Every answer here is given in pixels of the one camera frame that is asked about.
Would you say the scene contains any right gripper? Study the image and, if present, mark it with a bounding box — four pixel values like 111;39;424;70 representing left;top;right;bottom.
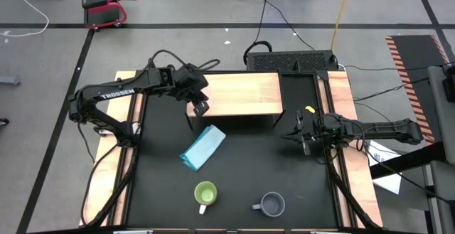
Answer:
282;110;323;156

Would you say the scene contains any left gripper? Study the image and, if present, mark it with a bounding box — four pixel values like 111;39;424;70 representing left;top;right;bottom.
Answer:
176;64;210;118

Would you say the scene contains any grey mug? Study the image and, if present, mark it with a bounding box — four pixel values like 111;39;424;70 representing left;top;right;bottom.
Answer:
251;191;286;218

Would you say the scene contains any green mug with white handle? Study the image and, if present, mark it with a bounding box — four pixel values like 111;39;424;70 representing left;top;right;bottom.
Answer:
193;181;218;216

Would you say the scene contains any wooden shelf with black legs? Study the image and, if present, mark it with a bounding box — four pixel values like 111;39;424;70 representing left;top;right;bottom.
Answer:
184;72;287;131

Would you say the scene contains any light blue folded cloth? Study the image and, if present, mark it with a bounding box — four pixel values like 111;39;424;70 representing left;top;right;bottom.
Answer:
179;124;227;173

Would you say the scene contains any black perforated computer case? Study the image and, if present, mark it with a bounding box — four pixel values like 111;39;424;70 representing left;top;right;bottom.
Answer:
246;50;338;73

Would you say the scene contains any white paper sheet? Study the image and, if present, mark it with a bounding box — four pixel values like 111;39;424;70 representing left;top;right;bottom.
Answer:
365;140;403;195

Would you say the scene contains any large hazard striped black mat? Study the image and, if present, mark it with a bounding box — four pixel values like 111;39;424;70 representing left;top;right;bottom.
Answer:
385;34;451;146

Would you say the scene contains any grey cabinet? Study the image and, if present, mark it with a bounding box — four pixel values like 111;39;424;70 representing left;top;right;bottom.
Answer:
426;65;455;234

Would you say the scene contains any grey table foot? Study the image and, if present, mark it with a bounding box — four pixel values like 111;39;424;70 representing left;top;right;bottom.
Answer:
0;75;21;87

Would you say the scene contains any black computer cable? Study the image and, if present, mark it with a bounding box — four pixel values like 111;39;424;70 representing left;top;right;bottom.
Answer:
242;0;273;66

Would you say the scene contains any black floor cable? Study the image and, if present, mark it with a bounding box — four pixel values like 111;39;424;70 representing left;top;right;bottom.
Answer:
351;76;432;102

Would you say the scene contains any yellow cable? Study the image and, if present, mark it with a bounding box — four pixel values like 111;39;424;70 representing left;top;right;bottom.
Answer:
330;0;354;51

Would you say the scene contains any white cable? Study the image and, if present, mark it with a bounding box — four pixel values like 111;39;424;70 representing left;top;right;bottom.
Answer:
0;0;50;38

